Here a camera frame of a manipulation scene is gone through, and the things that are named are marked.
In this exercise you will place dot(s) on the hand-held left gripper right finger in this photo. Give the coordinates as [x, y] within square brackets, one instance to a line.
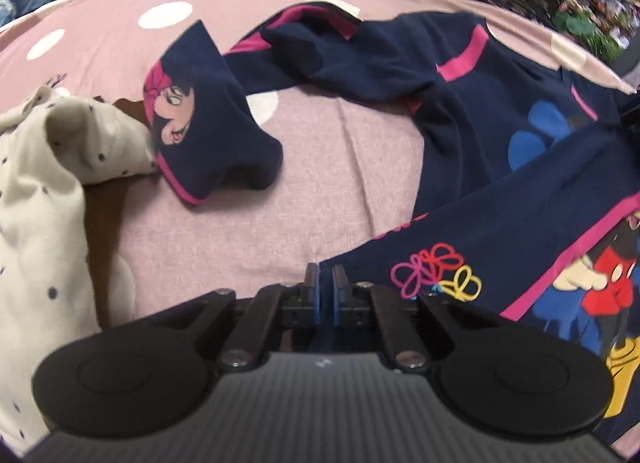
[336, 293]

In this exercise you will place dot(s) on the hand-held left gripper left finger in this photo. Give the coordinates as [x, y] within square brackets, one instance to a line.
[314, 290]

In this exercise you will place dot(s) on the navy cartoon print pants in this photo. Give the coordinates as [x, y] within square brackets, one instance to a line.
[490, 253]

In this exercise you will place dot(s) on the navy cartoon print sweatshirt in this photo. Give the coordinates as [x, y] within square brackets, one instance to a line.
[450, 93]

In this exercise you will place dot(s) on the pink dotted bedsheet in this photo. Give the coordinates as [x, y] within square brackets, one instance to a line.
[320, 163]

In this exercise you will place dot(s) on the cream dotted garment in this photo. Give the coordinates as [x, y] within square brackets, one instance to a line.
[40, 203]

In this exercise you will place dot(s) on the green plant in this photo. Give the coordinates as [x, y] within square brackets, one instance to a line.
[585, 28]

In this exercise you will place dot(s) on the blue crumpled cloth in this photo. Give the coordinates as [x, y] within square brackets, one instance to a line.
[17, 3]

